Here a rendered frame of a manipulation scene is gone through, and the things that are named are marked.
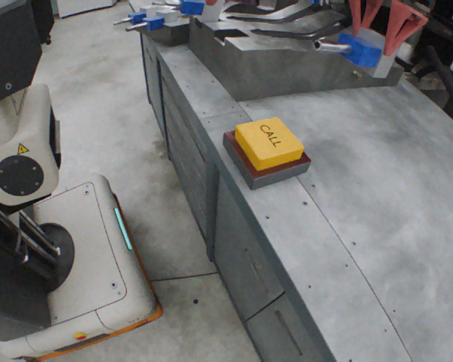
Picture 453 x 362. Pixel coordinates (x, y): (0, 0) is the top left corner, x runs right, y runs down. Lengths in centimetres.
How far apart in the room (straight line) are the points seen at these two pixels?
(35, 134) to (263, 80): 39
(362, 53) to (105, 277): 83
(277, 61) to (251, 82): 5
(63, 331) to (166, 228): 65
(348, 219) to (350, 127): 18
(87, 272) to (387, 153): 85
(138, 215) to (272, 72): 98
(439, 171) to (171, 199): 111
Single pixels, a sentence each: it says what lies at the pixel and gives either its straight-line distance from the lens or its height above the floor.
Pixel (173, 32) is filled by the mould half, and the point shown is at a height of 84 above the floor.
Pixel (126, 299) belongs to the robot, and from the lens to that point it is 78.
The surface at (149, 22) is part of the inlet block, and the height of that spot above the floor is 86.
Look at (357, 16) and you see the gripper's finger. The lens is 36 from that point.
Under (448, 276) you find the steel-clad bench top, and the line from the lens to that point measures 36.
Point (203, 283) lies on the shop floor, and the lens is 104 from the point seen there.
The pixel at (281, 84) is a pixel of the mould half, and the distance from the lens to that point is 43.
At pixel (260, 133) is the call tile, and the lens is 28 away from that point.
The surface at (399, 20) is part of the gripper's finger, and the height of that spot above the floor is 100.
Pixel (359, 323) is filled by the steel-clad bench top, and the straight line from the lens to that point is 25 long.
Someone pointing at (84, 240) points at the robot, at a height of 28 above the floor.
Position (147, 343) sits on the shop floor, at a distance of 104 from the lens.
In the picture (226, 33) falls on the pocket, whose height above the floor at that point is 88.
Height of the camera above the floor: 101
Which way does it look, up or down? 51 degrees down
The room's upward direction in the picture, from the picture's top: 6 degrees clockwise
